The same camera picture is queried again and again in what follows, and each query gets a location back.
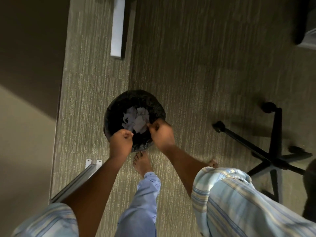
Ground person's left hand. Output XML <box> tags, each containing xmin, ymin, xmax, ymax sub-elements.
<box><xmin>108</xmin><ymin>129</ymin><xmax>134</xmax><ymax>160</ymax></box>

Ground person's right hand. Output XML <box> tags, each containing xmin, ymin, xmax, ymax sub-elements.
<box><xmin>147</xmin><ymin>118</ymin><xmax>176</xmax><ymax>153</ymax></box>

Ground pile of torn paper pieces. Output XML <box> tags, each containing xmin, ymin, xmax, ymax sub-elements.
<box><xmin>121</xmin><ymin>107</ymin><xmax>150</xmax><ymax>135</ymax></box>

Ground black mesh office chair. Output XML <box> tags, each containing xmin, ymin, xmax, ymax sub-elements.
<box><xmin>212</xmin><ymin>102</ymin><xmax>316</xmax><ymax>216</ymax></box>

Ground person's right forearm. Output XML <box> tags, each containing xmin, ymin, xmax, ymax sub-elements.
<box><xmin>160</xmin><ymin>144</ymin><xmax>207</xmax><ymax>198</ymax></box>

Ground person's left forearm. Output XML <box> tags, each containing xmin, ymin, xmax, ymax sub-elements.
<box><xmin>61</xmin><ymin>155</ymin><xmax>130</xmax><ymax>237</ymax></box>

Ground person's left foot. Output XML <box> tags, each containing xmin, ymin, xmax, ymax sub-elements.
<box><xmin>133</xmin><ymin>151</ymin><xmax>154</xmax><ymax>178</ymax></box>

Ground person's foot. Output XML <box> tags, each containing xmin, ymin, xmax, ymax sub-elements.
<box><xmin>206</xmin><ymin>158</ymin><xmax>220</xmax><ymax>169</ymax></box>
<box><xmin>133</xmin><ymin>151</ymin><xmax>154</xmax><ymax>178</ymax></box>

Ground person's right foot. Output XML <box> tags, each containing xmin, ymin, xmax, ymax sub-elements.
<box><xmin>206</xmin><ymin>158</ymin><xmax>220</xmax><ymax>169</ymax></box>

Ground black round waste bin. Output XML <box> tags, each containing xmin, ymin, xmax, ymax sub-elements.
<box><xmin>103</xmin><ymin>90</ymin><xmax>166</xmax><ymax>153</ymax></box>

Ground light blue trousers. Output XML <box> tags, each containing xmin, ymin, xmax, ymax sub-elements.
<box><xmin>115</xmin><ymin>171</ymin><xmax>162</xmax><ymax>237</ymax></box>

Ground glass-topped side partition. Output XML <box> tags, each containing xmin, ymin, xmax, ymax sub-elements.
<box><xmin>0</xmin><ymin>0</ymin><xmax>71</xmax><ymax>237</ymax></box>

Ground striped pale blue shirt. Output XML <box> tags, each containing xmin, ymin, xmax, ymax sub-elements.
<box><xmin>11</xmin><ymin>166</ymin><xmax>316</xmax><ymax>237</ymax></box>

